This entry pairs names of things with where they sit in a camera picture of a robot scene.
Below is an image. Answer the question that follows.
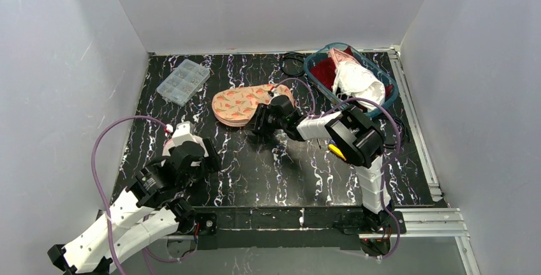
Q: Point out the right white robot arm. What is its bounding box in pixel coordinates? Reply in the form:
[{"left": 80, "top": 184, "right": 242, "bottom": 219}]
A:
[{"left": 246, "top": 95, "right": 392, "bottom": 227}]

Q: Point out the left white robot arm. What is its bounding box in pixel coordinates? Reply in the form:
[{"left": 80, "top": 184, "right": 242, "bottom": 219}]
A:
[{"left": 47, "top": 122, "right": 221, "bottom": 274}]

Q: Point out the floral mesh laundry bag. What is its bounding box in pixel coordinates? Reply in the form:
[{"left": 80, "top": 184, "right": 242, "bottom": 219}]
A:
[{"left": 211, "top": 84, "right": 295, "bottom": 128}]

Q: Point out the pink bra in basin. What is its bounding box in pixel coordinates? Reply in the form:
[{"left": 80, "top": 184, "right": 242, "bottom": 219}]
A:
[{"left": 327, "top": 47, "right": 359, "bottom": 66}]

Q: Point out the clear plastic compartment box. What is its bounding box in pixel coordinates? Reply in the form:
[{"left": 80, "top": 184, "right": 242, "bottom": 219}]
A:
[{"left": 157, "top": 59, "right": 211, "bottom": 107}]

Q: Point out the yellow handled screwdriver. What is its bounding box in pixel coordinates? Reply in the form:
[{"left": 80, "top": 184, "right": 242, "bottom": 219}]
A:
[{"left": 328, "top": 144, "right": 346, "bottom": 161}]

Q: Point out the white bra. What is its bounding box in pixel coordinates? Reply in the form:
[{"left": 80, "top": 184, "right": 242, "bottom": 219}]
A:
[{"left": 332, "top": 61, "right": 385, "bottom": 105}]

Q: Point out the white round mesh laundry bag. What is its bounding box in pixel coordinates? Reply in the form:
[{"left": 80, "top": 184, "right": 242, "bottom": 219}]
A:
[{"left": 163, "top": 138, "right": 175, "bottom": 151}]

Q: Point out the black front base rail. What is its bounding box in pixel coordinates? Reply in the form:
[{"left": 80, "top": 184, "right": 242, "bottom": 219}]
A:
[{"left": 94, "top": 203, "right": 406, "bottom": 251}]

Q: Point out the dark red cloth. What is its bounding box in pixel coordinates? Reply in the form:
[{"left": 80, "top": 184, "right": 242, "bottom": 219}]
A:
[{"left": 309, "top": 46, "right": 394, "bottom": 104}]

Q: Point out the black cable coil back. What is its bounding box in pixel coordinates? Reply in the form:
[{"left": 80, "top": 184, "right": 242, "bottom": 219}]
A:
[{"left": 280, "top": 52, "right": 307, "bottom": 78}]

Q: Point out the teal plastic basin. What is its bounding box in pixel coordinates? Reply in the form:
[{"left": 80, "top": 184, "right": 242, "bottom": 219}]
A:
[{"left": 303, "top": 42, "right": 399, "bottom": 109}]

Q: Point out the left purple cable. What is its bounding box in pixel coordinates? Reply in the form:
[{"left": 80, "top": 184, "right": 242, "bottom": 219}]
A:
[{"left": 91, "top": 115, "right": 197, "bottom": 275}]

